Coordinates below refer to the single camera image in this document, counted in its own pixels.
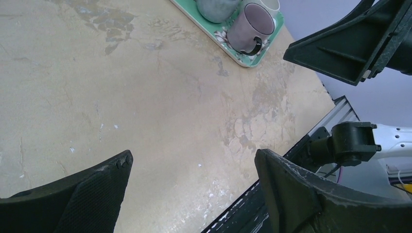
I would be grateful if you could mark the mauve mug with black handle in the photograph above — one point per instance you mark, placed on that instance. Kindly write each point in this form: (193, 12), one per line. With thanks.
(250, 29)

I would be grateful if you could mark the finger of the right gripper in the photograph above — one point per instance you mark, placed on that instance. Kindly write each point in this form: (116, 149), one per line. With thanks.
(373, 36)

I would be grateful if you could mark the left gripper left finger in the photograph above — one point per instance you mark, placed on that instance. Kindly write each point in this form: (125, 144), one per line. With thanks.
(88, 201)

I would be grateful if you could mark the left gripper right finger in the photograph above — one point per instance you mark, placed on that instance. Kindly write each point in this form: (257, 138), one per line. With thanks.
(345, 210)

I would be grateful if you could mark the blue-grey round mug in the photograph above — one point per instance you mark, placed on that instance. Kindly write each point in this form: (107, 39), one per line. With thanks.
(217, 11)

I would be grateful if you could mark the pale speckled mug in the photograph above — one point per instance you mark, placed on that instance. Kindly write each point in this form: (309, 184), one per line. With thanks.
(272, 6)

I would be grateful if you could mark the black base frame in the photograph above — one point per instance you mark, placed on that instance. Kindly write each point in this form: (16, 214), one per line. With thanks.
(281, 201)

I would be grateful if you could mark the green floral tray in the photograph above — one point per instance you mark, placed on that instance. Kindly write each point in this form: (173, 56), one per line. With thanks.
(218, 32)

